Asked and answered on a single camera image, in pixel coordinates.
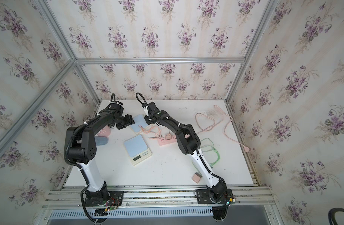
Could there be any black chair part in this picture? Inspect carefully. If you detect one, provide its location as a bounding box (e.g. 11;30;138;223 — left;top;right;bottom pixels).
328;208;344;225

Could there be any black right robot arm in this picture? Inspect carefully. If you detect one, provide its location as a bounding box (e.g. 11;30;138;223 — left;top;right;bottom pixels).
135;92;236;205

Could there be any cream blue electronic scale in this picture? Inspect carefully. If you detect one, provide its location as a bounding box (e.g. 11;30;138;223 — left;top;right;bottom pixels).
129;114;148;134
124;135;152;166

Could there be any cream blue front electronic scale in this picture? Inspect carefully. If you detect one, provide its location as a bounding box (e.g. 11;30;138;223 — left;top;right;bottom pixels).
124;135;152;166

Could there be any pink power strip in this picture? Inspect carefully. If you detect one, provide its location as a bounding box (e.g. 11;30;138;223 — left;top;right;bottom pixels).
157;135;177;146

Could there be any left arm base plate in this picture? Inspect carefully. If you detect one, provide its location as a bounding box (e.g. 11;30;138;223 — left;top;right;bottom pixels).
83;191;125;208

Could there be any aluminium enclosure frame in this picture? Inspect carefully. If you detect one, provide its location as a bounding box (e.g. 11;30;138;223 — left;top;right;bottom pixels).
0;0;282;164

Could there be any pink charging cable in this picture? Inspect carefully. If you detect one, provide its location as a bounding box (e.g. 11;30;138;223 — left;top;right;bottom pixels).
140;125;164;140

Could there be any aluminium mounting rail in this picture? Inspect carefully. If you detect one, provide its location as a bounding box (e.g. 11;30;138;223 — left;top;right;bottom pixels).
41;186;276;210

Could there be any pink pen holder cup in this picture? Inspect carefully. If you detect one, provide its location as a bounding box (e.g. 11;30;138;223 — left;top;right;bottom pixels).
98;126;111;137

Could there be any pink power strip cord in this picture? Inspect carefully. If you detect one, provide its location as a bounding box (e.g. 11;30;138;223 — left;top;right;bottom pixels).
194;104;251;153

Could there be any green charging cable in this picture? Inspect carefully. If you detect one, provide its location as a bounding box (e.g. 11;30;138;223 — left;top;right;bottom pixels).
199;137;221;168

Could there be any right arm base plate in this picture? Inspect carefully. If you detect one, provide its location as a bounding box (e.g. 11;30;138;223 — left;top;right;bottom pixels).
194;188;236;205

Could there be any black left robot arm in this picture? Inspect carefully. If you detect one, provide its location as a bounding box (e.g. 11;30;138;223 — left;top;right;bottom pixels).
64;93;134;201

